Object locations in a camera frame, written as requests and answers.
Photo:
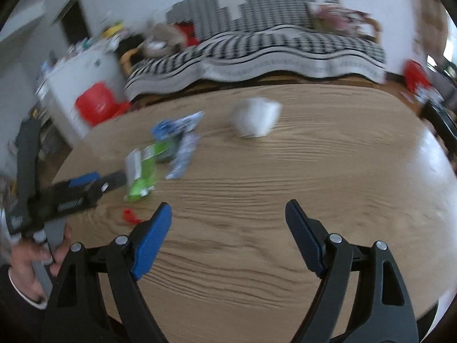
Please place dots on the blue silver foil wrapper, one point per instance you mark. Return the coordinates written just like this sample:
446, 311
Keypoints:
183, 130

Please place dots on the red plastic scrap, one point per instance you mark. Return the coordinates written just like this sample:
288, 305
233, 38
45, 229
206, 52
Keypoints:
129, 216

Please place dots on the pink floral pillow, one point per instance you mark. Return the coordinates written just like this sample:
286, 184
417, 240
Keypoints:
337, 19

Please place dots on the green white snack wrapper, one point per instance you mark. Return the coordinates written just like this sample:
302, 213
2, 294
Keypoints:
141, 167

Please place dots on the red bag on floor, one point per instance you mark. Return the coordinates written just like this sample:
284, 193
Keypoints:
415, 76

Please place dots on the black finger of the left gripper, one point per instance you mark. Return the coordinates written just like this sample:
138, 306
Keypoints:
106, 184

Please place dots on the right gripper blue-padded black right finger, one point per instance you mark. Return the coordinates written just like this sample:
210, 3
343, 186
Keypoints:
381, 311

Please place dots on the red bear-shaped stool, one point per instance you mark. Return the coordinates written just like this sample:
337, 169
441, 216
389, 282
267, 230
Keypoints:
98, 104

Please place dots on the red cushion on sofa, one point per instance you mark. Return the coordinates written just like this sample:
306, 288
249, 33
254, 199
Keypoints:
188, 29

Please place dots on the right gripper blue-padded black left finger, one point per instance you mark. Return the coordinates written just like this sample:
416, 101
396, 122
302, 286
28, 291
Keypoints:
97, 298

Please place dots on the brown plush toy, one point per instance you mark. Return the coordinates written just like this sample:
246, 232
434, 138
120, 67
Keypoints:
162, 40

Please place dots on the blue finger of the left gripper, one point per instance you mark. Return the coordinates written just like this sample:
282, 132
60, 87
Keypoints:
83, 180

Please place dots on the white crumpled paper bag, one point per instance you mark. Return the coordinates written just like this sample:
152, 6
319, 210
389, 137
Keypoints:
255, 117

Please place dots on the black chair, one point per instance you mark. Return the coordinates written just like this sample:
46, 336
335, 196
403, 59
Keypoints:
443, 124

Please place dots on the person's left hand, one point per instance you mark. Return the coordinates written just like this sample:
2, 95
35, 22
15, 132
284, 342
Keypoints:
24, 253

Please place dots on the white cabinet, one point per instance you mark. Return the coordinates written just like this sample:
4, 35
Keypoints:
71, 78

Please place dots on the black white striped sofa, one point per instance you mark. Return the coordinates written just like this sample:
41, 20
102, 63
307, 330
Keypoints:
239, 40

